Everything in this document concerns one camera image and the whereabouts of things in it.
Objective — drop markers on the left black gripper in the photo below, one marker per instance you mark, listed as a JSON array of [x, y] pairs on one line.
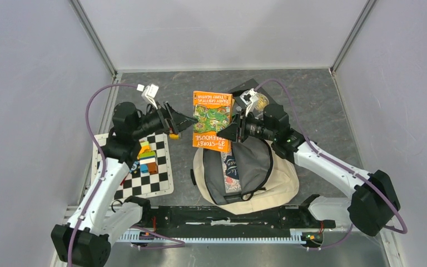
[[172, 120]]

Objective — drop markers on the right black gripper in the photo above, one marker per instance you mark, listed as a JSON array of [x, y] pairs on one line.
[[234, 132]]

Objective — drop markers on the orange treehouse book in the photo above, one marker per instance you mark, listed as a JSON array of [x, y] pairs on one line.
[[213, 112]]

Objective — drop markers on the floral navy book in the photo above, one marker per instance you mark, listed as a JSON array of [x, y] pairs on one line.
[[229, 170]]

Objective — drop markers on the cream canvas backpack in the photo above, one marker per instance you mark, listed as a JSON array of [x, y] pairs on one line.
[[266, 180]]

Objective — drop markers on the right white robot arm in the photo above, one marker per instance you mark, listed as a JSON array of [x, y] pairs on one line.
[[374, 202]]

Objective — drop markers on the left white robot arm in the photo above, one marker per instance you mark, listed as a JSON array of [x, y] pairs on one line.
[[86, 239]]

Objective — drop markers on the yellow cube block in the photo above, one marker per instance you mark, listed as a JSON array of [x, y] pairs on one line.
[[174, 136]]

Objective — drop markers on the black book gold emblem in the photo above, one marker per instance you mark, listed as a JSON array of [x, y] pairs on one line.
[[264, 98]]

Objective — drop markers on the colourful block stack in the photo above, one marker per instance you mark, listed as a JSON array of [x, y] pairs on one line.
[[147, 159]]

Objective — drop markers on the blue robot figure toy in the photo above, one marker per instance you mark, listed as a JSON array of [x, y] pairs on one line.
[[135, 167]]

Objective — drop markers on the checkered chess mat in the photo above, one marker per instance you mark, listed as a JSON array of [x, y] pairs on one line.
[[146, 185]]

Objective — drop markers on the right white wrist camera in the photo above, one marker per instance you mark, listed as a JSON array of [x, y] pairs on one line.
[[250, 99]]

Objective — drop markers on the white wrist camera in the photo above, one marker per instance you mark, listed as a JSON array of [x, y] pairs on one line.
[[250, 99], [149, 93]]

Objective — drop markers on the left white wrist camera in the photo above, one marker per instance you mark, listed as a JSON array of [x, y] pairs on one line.
[[149, 93]]

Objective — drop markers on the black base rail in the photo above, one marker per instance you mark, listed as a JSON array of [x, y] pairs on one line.
[[288, 224]]

